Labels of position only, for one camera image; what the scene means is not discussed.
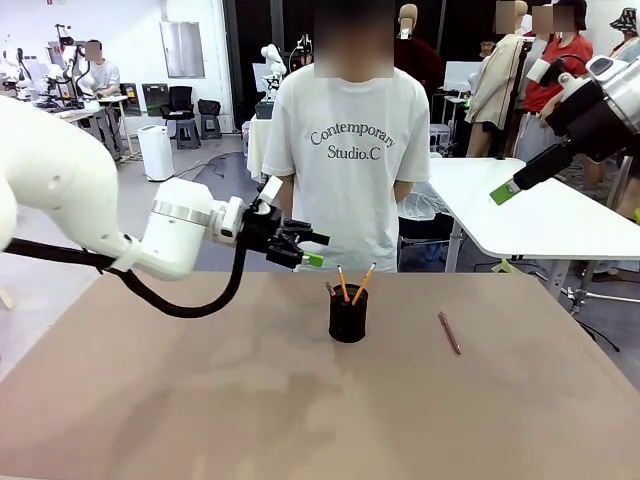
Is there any black office chair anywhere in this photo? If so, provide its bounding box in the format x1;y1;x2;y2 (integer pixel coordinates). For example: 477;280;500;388
159;85;196;122

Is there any pink pen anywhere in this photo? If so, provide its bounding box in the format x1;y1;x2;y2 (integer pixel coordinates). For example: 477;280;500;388
437;310;462;356

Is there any person's right forearm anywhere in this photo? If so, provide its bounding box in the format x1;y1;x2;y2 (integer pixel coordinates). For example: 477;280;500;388
278;174;296;222

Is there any black plastic stool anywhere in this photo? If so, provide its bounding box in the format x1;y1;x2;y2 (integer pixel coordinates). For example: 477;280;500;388
175;119;203;151

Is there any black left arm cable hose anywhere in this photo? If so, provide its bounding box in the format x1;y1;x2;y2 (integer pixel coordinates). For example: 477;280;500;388
0;237;249;320

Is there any black framed board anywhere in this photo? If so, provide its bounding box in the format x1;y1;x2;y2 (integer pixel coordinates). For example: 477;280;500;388
141;82;170;117

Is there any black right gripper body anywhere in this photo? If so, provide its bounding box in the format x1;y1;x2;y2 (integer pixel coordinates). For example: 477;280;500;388
544;79;632;162

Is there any white air purifier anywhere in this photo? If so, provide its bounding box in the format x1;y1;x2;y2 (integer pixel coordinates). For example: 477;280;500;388
136;125;175;183

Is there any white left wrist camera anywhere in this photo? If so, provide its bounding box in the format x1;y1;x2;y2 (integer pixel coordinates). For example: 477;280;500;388
256;176;285;207

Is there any mannequin with beige coat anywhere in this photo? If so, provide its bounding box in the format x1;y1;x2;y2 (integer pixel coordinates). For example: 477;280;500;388
464;0;532;159

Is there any white display board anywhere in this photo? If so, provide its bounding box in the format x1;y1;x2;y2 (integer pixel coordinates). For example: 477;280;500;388
443;60;485;95

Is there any seated person in white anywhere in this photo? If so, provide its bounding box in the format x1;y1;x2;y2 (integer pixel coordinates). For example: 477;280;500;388
81;40;122;99

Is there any black mesh pen holder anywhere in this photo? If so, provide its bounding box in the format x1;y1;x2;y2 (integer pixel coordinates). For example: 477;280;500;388
328;283;370;345

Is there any table with white cloth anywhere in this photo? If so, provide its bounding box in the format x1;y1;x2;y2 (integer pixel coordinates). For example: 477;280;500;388
246;117;275;184

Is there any person in white T-shirt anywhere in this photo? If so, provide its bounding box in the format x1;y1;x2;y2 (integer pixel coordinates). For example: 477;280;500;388
261;0;432;274

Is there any clear plastic bag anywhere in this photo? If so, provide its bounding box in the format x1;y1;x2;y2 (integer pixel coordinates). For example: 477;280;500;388
398;180;452;222

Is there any white side table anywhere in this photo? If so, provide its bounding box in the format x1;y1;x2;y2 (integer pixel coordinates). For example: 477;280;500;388
428;156;640;301

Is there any person in red shirt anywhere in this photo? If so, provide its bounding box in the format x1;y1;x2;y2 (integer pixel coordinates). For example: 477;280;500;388
514;0;597;162

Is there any mannequin with dark red clothing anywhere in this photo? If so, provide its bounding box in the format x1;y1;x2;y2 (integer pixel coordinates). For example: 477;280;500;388
396;3;446;104

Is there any grey workbench table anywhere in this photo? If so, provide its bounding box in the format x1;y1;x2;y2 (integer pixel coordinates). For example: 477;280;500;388
47;94;132;164

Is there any grey wall panel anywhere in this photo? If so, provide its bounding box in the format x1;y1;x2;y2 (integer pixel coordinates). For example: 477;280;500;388
159;20;207;79

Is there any person with patterned hat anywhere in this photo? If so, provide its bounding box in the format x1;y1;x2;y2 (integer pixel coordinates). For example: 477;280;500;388
608;6;640;64

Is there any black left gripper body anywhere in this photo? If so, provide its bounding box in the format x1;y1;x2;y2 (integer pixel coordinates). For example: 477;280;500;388
234;199;284;262

